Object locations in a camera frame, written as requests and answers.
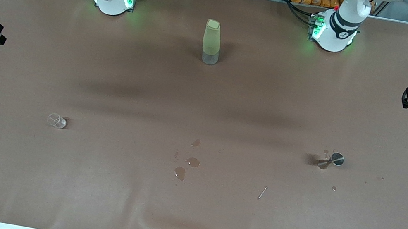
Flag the steel double jigger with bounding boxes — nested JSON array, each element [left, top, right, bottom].
[[316, 149, 346, 173]]

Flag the clear glass measuring cup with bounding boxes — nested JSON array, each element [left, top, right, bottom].
[[46, 112, 69, 130]]

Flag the green frosted bottle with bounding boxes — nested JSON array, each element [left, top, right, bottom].
[[198, 18, 226, 67]]

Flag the brown table mat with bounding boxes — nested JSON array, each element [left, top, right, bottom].
[[0, 0, 408, 229]]

